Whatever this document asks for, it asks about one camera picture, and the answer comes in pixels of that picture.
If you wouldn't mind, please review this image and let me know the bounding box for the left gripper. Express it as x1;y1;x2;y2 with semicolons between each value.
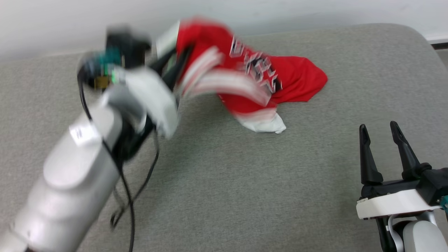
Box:
79;45;192;139

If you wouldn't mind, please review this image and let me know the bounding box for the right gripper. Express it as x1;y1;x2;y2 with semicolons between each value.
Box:
356;121;443;221

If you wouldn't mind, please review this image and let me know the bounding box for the red and white jersey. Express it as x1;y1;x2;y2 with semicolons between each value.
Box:
156;16;328;134

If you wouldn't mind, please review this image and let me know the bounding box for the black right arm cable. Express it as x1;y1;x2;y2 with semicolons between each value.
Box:
376;218;396;252

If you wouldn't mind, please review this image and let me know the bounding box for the white wall baseboard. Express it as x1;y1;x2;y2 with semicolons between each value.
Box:
425;33;448;49

